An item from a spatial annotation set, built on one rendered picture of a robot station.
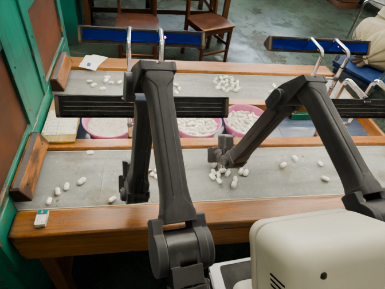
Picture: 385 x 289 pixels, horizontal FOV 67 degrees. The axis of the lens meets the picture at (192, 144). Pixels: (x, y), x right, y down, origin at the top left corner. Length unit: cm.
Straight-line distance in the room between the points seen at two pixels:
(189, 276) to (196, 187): 77
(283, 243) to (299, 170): 105
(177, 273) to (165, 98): 32
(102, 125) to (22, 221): 59
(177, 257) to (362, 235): 28
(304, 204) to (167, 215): 88
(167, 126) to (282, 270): 31
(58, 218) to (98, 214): 14
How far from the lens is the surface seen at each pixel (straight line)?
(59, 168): 136
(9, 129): 123
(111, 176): 129
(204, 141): 142
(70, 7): 375
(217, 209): 118
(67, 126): 148
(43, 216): 118
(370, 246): 49
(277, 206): 127
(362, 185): 73
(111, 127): 151
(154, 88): 59
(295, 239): 45
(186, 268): 52
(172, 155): 55
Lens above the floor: 174
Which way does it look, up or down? 44 degrees down
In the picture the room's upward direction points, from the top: 9 degrees clockwise
